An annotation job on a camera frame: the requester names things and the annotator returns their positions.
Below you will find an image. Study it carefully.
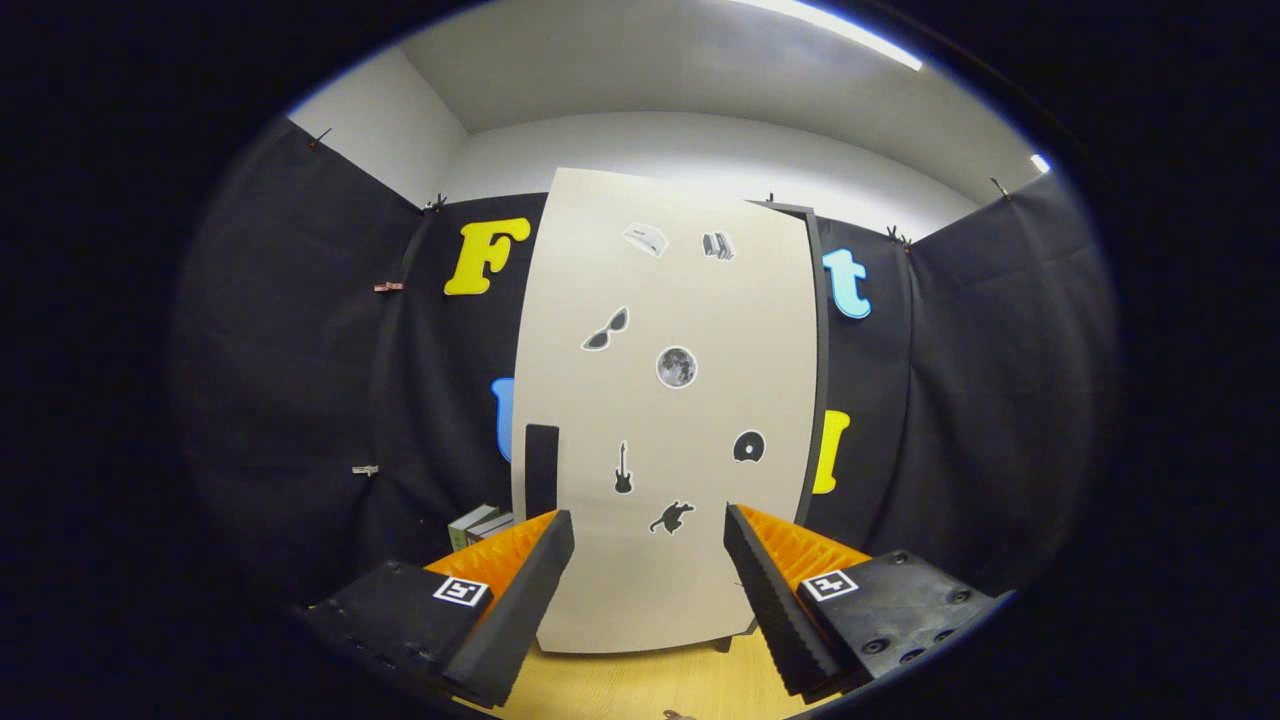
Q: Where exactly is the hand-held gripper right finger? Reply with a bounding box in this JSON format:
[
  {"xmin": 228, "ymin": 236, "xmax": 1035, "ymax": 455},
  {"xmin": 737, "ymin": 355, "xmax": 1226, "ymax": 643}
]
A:
[{"xmin": 722, "ymin": 504, "xmax": 1011, "ymax": 706}]

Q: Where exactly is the long ceiling light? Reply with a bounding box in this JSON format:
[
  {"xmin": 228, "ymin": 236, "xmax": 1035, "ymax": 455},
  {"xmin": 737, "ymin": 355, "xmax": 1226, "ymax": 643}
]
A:
[{"xmin": 735, "ymin": 0, "xmax": 923, "ymax": 71}]

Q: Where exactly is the green book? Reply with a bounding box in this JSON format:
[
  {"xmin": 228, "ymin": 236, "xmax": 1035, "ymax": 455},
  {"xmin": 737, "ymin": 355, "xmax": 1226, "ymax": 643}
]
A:
[{"xmin": 447, "ymin": 503, "xmax": 499, "ymax": 553}]

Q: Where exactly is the black door handle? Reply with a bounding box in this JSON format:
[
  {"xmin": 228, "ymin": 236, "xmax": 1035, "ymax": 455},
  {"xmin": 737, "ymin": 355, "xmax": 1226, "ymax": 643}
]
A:
[{"xmin": 524, "ymin": 424, "xmax": 561, "ymax": 521}]

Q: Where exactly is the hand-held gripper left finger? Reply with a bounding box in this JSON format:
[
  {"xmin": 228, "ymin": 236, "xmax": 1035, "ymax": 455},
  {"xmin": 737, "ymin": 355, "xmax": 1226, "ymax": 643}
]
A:
[{"xmin": 300, "ymin": 510, "xmax": 577, "ymax": 711}]

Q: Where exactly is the grey cabinet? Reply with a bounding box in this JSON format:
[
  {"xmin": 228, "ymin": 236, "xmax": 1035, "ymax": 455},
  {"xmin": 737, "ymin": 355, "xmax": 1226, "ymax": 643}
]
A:
[{"xmin": 712, "ymin": 198, "xmax": 832, "ymax": 655}]

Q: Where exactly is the black backdrop cloth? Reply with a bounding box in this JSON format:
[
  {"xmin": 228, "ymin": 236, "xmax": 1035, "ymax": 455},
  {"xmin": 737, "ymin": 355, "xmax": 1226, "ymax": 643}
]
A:
[{"xmin": 170, "ymin": 115, "xmax": 1116, "ymax": 613}]

